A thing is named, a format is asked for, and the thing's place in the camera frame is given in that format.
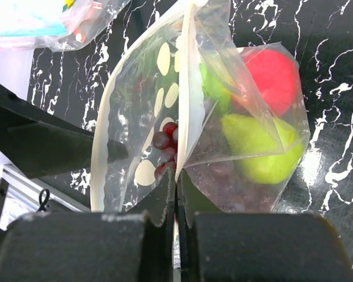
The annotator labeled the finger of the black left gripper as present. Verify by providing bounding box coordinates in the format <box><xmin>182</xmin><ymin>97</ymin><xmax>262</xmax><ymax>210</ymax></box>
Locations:
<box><xmin>0</xmin><ymin>75</ymin><xmax>129</xmax><ymax>180</ymax></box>

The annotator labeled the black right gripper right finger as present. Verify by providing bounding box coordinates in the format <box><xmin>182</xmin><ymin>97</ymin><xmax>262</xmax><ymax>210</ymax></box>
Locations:
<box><xmin>176</xmin><ymin>172</ymin><xmax>353</xmax><ymax>281</ymax></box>

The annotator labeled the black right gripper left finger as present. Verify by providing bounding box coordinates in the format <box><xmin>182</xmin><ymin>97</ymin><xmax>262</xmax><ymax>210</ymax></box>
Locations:
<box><xmin>0</xmin><ymin>169</ymin><xmax>176</xmax><ymax>281</ymax></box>

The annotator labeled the dark purple grape bunch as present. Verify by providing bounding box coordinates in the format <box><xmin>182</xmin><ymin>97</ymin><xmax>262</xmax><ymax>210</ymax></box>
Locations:
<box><xmin>152</xmin><ymin>122</ymin><xmax>178</xmax><ymax>180</ymax></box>

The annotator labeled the smooth green apple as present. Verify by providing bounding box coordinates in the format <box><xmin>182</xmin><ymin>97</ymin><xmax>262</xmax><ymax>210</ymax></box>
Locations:
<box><xmin>221</xmin><ymin>114</ymin><xmax>304</xmax><ymax>184</ymax></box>

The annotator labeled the clear zip top bag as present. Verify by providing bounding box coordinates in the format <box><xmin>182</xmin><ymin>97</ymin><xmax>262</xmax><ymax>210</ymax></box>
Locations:
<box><xmin>91</xmin><ymin>1</ymin><xmax>310</xmax><ymax>213</ymax></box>

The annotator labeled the green star fruit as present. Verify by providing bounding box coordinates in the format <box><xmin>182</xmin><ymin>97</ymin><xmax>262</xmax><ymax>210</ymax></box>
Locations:
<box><xmin>199</xmin><ymin>63</ymin><xmax>231</xmax><ymax>114</ymax></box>

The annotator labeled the bright red apple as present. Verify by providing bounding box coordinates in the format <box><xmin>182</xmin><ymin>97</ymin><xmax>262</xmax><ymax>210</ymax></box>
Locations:
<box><xmin>244</xmin><ymin>49</ymin><xmax>300</xmax><ymax>116</ymax></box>

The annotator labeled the pile of clear zip bags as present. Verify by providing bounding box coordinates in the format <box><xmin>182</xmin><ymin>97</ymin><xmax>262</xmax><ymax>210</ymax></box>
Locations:
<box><xmin>0</xmin><ymin>0</ymin><xmax>128</xmax><ymax>52</ymax></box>

